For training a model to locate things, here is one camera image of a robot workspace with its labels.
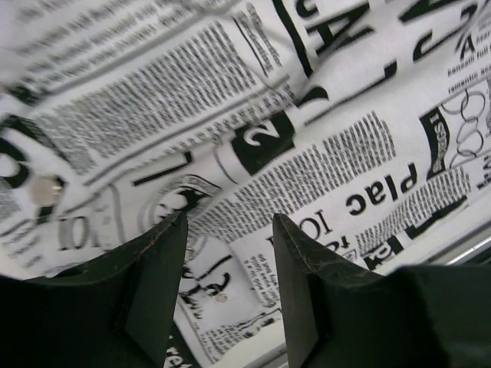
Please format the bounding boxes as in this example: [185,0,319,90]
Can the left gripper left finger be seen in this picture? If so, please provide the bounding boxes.
[1,213,188,367]

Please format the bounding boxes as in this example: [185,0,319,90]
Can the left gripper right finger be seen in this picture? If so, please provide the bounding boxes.
[272,214,490,367]

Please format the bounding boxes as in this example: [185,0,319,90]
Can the newspaper print trousers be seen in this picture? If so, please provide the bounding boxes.
[1,1,490,367]

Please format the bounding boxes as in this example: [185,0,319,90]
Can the aluminium rail frame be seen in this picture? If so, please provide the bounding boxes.
[427,237,490,265]

